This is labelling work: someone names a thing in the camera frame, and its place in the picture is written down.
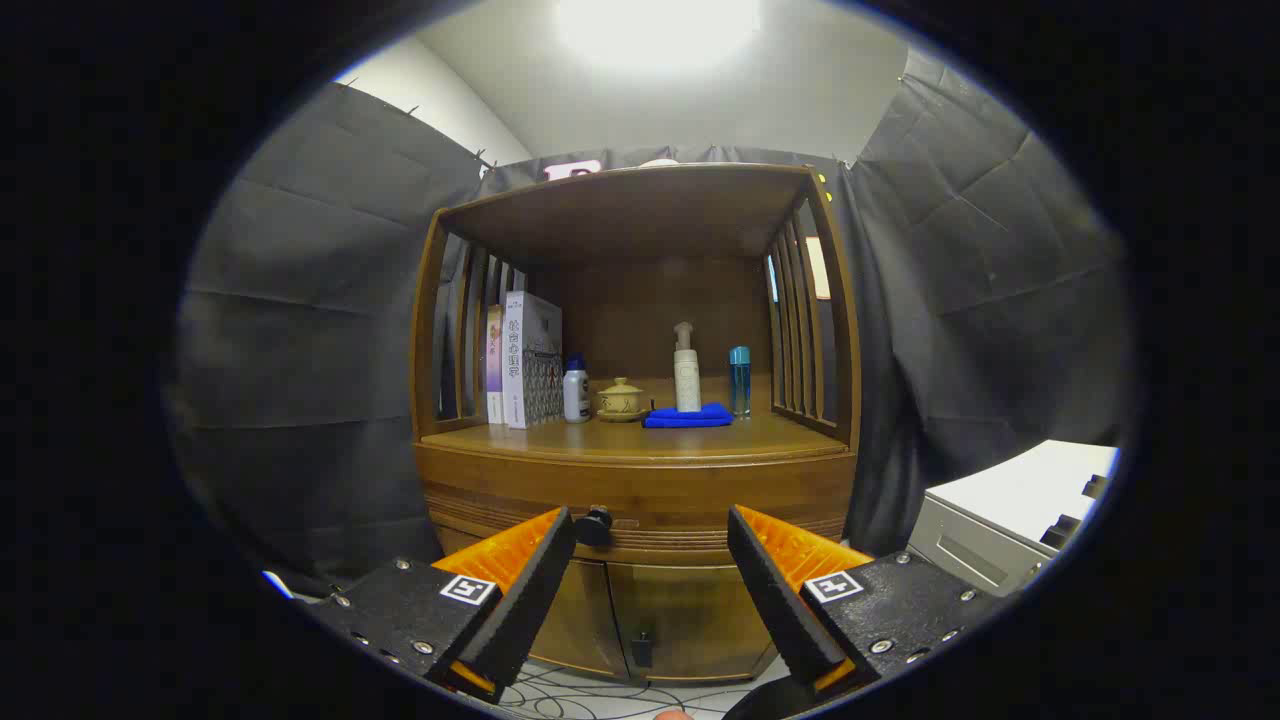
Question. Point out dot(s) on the blue folded cloth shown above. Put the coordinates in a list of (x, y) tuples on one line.
[(670, 418)]

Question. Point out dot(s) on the black backdrop cloth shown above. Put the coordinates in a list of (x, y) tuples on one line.
[(300, 300)]

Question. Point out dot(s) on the wooden drawer with black knob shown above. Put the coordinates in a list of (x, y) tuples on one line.
[(680, 490)]

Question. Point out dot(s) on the purple and white book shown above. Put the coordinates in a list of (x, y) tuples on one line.
[(494, 370)]

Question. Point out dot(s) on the wooden cabinet door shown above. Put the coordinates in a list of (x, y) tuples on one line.
[(690, 620), (585, 620)]

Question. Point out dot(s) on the wooden countertop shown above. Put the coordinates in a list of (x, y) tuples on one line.
[(620, 438)]

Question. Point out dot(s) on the yellow lidded teacup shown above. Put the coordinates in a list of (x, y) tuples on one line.
[(620, 402)]

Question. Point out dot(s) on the clear blue bottle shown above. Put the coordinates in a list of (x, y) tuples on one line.
[(740, 385)]

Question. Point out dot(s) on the white patterned book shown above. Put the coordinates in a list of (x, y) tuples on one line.
[(530, 350)]

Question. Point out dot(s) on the wooden cabinet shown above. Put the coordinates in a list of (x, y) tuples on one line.
[(640, 215)]

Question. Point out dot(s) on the white pump bottle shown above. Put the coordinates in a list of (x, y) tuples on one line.
[(687, 380)]

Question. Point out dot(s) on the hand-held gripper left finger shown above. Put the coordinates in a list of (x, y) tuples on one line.
[(530, 600)]

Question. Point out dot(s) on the white bottle with blue cap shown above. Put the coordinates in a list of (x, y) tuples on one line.
[(576, 395)]

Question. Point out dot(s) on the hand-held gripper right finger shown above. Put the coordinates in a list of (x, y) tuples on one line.
[(780, 600)]

